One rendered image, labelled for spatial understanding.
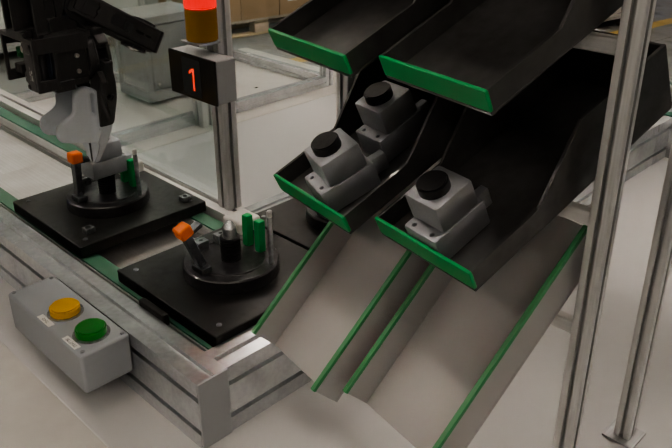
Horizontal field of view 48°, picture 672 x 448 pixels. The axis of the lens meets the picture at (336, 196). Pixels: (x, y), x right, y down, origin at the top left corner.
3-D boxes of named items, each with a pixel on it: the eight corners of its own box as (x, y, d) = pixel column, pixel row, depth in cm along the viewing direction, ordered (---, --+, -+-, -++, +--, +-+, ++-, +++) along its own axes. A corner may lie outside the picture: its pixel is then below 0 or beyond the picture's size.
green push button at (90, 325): (86, 351, 96) (83, 338, 95) (70, 338, 99) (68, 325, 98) (114, 338, 99) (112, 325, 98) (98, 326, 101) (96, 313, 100)
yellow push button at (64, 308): (59, 329, 101) (57, 316, 100) (45, 317, 103) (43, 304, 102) (87, 317, 103) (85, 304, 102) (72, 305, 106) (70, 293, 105)
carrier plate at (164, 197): (81, 259, 118) (79, 247, 117) (14, 211, 133) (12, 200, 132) (206, 211, 133) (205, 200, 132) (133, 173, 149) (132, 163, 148)
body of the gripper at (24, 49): (8, 85, 78) (-15, -35, 73) (84, 69, 84) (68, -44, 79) (42, 101, 73) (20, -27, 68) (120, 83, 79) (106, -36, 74)
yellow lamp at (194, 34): (199, 44, 115) (196, 12, 113) (180, 39, 118) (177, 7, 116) (225, 39, 118) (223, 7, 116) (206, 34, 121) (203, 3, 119)
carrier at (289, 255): (217, 351, 97) (210, 266, 91) (118, 281, 112) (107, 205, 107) (347, 280, 112) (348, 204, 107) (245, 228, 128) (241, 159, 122)
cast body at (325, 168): (331, 216, 77) (306, 166, 73) (313, 197, 81) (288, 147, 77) (398, 173, 79) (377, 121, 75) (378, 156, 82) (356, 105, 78)
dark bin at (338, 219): (350, 235, 75) (324, 181, 70) (281, 190, 85) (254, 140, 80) (537, 77, 83) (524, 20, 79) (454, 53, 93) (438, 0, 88)
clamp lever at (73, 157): (76, 197, 127) (71, 155, 124) (70, 194, 128) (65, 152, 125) (96, 192, 129) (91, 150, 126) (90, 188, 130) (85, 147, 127)
